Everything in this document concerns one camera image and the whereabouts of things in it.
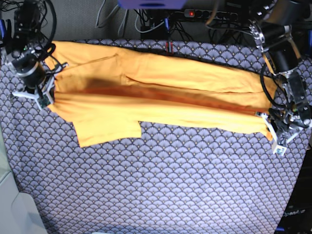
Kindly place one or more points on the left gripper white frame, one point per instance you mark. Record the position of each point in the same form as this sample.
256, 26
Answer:
284, 126

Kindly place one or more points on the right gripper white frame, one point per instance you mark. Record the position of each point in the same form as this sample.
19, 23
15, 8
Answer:
38, 83

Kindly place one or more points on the yellow T-shirt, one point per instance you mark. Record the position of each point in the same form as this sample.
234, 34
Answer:
107, 91

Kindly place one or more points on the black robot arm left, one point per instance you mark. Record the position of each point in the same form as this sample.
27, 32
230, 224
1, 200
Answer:
271, 27

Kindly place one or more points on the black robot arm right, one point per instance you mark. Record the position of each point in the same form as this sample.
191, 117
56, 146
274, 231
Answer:
27, 48

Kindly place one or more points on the black OpenArm base box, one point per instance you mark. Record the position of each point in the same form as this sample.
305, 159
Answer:
297, 217

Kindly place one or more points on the blue fan-pattern tablecloth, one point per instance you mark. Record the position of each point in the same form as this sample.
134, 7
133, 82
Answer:
172, 180

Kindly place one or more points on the purple box at top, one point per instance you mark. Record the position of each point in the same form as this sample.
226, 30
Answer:
152, 4

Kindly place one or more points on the red clamp at table edge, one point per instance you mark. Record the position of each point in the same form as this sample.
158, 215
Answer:
169, 47

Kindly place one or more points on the black power strip red switch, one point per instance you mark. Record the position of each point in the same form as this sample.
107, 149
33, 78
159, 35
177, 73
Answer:
205, 14

